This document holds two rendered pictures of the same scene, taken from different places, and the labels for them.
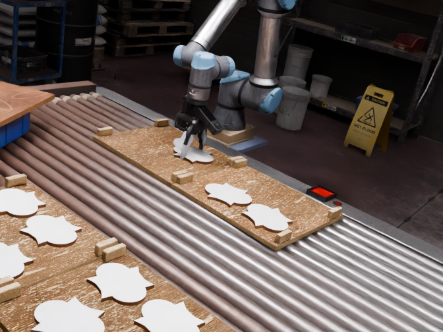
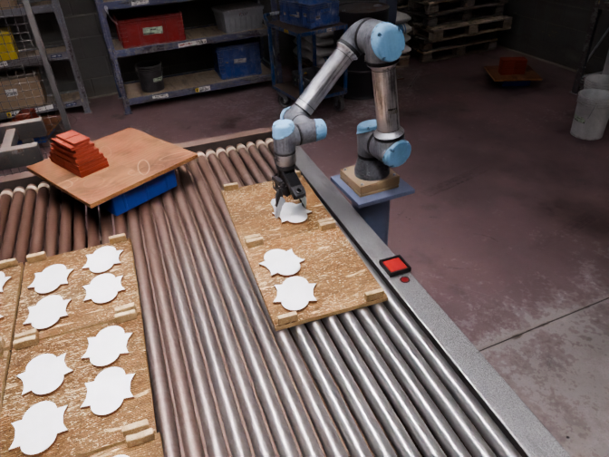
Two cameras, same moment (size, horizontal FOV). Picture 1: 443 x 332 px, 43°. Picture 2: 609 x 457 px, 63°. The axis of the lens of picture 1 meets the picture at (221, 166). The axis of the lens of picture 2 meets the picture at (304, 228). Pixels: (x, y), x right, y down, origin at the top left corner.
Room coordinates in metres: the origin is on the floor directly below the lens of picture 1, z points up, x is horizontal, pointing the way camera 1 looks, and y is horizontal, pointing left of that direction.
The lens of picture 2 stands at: (0.52, -0.84, 1.96)
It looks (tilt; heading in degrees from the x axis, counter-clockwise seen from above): 34 degrees down; 35
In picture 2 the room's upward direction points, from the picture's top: 3 degrees counter-clockwise
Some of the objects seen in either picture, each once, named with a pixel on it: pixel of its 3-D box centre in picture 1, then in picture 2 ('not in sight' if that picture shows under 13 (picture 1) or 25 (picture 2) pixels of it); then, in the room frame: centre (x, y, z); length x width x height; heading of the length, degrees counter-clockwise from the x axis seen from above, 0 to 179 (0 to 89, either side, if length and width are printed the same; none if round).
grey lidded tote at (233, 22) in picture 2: not in sight; (238, 17); (5.06, 3.10, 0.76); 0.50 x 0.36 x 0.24; 153
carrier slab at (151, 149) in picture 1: (168, 151); (275, 208); (1.81, 0.19, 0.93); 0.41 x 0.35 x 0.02; 52
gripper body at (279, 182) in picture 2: (192, 114); (285, 177); (1.81, 0.13, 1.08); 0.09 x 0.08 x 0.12; 64
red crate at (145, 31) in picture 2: not in sight; (149, 26); (4.26, 3.66, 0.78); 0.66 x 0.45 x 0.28; 147
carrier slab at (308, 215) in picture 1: (258, 201); (310, 271); (1.55, -0.13, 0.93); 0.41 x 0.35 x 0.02; 52
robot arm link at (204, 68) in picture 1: (202, 70); (285, 137); (1.81, 0.12, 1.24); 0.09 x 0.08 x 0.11; 150
